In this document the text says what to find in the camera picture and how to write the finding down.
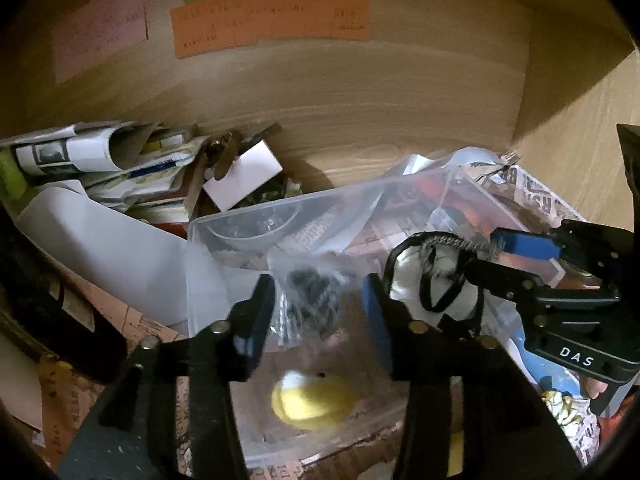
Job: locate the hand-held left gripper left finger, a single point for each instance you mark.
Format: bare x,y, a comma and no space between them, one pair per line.
260,312

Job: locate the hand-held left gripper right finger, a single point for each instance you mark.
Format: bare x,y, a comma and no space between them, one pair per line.
378,317

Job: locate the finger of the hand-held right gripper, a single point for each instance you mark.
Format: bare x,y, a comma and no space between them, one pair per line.
500,277
522,246

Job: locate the clear plastic storage box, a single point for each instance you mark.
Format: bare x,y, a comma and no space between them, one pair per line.
350,240

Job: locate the yellow soft toy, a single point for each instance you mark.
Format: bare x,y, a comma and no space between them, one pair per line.
312,401

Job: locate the clear bag with black items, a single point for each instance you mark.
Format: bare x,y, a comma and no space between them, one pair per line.
310,300

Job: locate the newspaper sheet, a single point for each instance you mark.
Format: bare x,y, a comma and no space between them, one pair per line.
535,195

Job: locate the crumpled white and gold cloth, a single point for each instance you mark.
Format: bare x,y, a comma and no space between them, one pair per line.
567,407

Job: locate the clear plastic bowl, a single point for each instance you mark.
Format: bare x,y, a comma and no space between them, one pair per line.
252,227

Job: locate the white card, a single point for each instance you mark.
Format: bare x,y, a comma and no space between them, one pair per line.
241,175

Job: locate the large white paper sheet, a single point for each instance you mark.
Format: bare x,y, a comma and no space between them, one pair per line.
115,245

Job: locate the brown printed paper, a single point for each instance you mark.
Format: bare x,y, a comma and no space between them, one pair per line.
100,355

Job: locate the pile of printed papers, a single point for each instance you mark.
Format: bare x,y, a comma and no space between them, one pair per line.
150,175

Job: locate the rolled newspaper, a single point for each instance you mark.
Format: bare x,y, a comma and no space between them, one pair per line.
65,147

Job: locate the orange paper note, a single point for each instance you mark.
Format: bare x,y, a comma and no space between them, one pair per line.
270,20

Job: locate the pink paper note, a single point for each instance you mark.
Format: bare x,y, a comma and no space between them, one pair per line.
100,30

